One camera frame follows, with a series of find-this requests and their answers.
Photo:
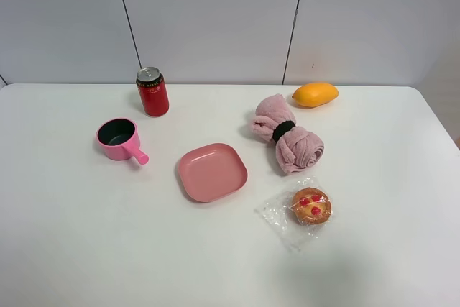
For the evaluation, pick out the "pink square plate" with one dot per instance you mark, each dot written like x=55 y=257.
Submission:
x=212 y=172

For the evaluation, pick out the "fruit tart in plastic wrap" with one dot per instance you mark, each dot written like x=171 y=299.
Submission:
x=297 y=214

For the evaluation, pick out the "pink saucepan with handle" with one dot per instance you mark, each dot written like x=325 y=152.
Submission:
x=119 y=141

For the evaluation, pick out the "red soda can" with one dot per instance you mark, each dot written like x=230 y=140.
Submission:
x=152 y=91

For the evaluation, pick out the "yellow mango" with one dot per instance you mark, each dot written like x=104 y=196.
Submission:
x=316 y=94

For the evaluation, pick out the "pink towel black band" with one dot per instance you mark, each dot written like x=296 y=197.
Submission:
x=296 y=149

